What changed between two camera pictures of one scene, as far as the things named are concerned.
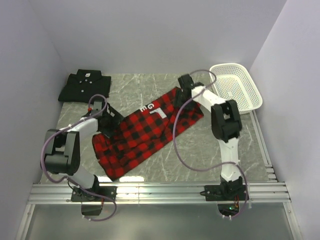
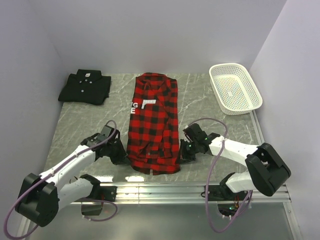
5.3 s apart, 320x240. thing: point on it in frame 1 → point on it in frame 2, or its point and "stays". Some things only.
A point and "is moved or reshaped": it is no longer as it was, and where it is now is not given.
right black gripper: [180, 93] → [184, 156]
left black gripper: [116, 120] → [121, 158]
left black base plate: [79, 195] stays
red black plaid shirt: [143, 132] is moved or reshaped
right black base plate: [225, 192] stays
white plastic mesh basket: [232, 81] stays
